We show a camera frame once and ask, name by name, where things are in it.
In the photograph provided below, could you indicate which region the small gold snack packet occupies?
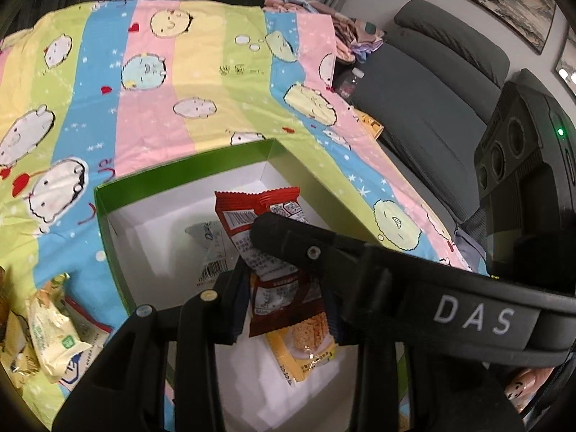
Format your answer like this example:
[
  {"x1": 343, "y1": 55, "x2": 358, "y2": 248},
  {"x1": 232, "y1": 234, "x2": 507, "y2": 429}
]
[{"x1": 0, "y1": 310, "x2": 41, "y2": 390}]

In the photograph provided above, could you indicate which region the grey sofa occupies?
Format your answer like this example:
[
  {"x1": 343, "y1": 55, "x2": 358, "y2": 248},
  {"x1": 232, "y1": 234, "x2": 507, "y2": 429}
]
[{"x1": 333, "y1": 0, "x2": 511, "y2": 235}]

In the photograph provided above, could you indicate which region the dark red snack packet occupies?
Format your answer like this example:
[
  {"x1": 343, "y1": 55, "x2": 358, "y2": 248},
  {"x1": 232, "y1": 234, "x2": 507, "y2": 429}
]
[{"x1": 247, "y1": 274, "x2": 327, "y2": 338}]

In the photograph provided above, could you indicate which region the pastel folded cloths pile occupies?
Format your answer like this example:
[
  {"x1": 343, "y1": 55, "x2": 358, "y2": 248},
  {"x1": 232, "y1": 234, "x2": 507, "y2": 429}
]
[{"x1": 263, "y1": 0, "x2": 385, "y2": 61}]

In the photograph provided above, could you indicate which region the silver white snack packet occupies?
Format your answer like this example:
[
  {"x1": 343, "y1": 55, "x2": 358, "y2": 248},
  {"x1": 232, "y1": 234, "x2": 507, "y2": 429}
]
[{"x1": 184, "y1": 220, "x2": 246, "y2": 289}]

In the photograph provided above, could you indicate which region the blue grey cloth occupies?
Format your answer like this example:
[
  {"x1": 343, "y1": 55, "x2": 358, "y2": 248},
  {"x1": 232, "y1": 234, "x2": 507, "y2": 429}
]
[{"x1": 454, "y1": 207, "x2": 489, "y2": 275}]

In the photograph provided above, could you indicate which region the yellow snack packet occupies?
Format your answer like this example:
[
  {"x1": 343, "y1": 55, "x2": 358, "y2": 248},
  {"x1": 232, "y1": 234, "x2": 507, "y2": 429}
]
[{"x1": 265, "y1": 312, "x2": 338, "y2": 385}]

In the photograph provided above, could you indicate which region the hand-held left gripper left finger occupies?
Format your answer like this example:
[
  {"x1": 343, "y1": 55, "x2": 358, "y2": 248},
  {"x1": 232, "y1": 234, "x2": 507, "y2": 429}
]
[{"x1": 51, "y1": 267, "x2": 253, "y2": 432}]

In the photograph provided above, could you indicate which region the framed wall picture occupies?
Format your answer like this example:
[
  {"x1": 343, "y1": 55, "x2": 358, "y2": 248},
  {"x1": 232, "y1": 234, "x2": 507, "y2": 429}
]
[
  {"x1": 553, "y1": 24, "x2": 576, "y2": 97},
  {"x1": 450, "y1": 0, "x2": 559, "y2": 55}
]

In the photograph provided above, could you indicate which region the pale yellow packet green label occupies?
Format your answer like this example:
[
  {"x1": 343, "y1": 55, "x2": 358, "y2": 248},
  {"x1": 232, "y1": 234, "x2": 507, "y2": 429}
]
[{"x1": 24, "y1": 272, "x2": 106, "y2": 383}]

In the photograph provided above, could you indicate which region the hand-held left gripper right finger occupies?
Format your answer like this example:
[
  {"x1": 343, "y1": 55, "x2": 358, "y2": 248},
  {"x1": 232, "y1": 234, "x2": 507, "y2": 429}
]
[{"x1": 321, "y1": 292, "x2": 527, "y2": 432}]

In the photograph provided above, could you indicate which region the yellow card box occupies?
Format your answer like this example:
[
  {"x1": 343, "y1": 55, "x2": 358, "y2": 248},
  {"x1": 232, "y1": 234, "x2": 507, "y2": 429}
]
[{"x1": 357, "y1": 114, "x2": 384, "y2": 140}]

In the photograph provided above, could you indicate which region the clear plastic bottle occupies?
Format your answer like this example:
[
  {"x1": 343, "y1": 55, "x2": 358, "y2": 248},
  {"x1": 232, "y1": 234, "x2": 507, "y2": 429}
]
[{"x1": 335, "y1": 67, "x2": 366, "y2": 100}]

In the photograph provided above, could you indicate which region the striped cartoon printed blanket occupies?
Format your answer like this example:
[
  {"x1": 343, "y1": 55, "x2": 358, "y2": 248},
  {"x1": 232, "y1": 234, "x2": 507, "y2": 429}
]
[{"x1": 0, "y1": 0, "x2": 554, "y2": 432}]

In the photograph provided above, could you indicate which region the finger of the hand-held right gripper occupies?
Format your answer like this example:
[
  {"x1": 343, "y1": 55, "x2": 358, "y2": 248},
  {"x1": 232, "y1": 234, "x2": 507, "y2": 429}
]
[{"x1": 249, "y1": 211, "x2": 388, "y2": 312}]

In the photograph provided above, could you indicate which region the beige packet with red edges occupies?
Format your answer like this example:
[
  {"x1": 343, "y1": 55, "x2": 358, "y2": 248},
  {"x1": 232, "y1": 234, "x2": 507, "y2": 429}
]
[{"x1": 58, "y1": 297, "x2": 113, "y2": 397}]

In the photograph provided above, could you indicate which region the green cardboard box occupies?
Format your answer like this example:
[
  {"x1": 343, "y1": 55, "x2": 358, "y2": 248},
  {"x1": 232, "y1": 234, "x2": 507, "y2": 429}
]
[{"x1": 94, "y1": 139, "x2": 384, "y2": 432}]

